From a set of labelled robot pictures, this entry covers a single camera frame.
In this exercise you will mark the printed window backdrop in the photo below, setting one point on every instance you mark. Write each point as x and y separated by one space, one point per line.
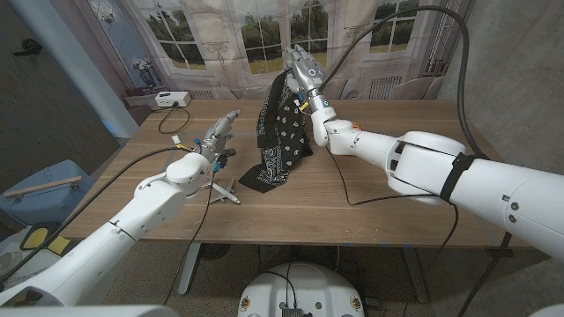
220 26

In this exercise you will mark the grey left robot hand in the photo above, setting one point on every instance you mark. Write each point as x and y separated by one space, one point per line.
218 136

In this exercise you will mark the grey table leg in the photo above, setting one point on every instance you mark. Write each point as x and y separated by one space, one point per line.
415 273
188 268

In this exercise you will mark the black paisley bandana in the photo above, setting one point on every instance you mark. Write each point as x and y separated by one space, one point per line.
282 141

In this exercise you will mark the yellow and black pad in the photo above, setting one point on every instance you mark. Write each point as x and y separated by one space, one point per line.
35 238

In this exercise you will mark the white power box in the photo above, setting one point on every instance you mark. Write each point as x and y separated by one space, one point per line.
172 98

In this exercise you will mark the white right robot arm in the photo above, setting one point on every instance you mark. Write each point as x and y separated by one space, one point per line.
423 163

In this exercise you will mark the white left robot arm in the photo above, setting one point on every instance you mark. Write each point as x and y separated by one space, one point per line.
110 246

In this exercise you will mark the white toy airplane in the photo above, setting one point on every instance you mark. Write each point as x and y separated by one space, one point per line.
227 192

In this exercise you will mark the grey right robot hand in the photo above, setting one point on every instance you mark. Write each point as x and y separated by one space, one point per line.
306 72

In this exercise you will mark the white robot torso base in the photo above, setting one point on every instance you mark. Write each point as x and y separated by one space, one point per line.
308 286

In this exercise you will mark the white pillar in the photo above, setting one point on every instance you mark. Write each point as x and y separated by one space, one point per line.
75 66

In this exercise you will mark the small black toy car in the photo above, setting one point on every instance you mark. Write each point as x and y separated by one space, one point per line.
230 152

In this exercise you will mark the blue storage bin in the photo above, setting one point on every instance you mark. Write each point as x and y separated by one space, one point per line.
44 207

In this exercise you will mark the grey white sneaker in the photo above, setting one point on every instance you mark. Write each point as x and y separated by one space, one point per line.
9 260

